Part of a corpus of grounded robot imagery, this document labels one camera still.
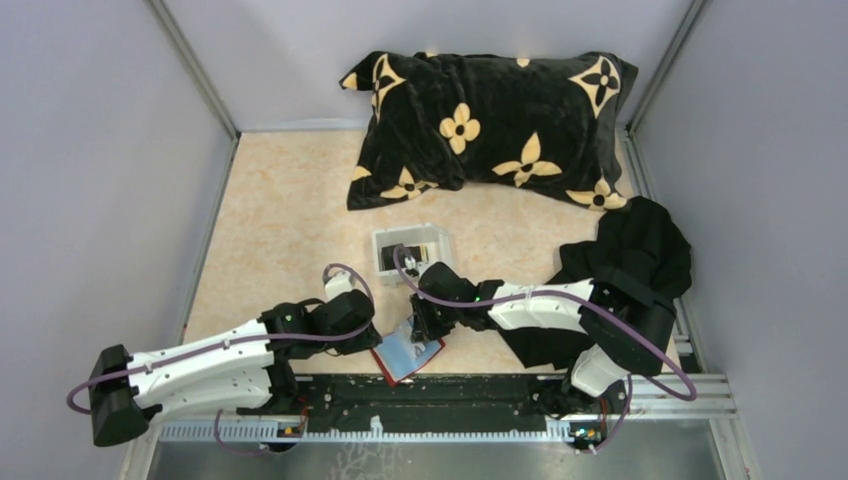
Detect red card holder wallet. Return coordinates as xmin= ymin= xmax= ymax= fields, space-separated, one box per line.
xmin=369 ymin=317 xmax=446 ymax=389

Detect white credit card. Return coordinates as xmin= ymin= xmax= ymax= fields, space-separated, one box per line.
xmin=377 ymin=324 xmax=442 ymax=384

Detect black cards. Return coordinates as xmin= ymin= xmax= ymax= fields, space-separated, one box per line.
xmin=379 ymin=244 xmax=429 ymax=271

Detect white plastic card box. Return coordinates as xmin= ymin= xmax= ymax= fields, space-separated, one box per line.
xmin=371 ymin=223 xmax=455 ymax=287

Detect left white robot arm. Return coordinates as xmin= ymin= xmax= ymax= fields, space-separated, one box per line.
xmin=86 ymin=290 xmax=381 ymax=447

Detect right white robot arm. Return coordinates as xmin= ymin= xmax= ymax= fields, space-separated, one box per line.
xmin=410 ymin=262 xmax=676 ymax=412

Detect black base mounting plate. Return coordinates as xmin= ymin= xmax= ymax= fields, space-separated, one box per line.
xmin=236 ymin=372 xmax=631 ymax=435

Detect black pillow with yellow flowers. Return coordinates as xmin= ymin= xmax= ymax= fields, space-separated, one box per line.
xmin=340 ymin=51 xmax=639 ymax=211

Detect black cloth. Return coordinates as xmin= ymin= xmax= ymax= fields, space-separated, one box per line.
xmin=500 ymin=196 xmax=692 ymax=370

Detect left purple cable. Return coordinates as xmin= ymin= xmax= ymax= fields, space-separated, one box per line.
xmin=66 ymin=262 xmax=377 ymax=458

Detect purple cable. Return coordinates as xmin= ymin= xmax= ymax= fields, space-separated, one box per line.
xmin=66 ymin=262 xmax=377 ymax=458
xmin=392 ymin=245 xmax=699 ymax=455

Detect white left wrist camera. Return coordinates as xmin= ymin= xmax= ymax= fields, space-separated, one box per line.
xmin=323 ymin=270 xmax=356 ymax=301

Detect white slotted cable duct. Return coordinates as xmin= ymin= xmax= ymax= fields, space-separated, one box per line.
xmin=159 ymin=417 xmax=574 ymax=445

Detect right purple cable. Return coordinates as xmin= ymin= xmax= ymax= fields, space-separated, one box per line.
xmin=392 ymin=245 xmax=699 ymax=455

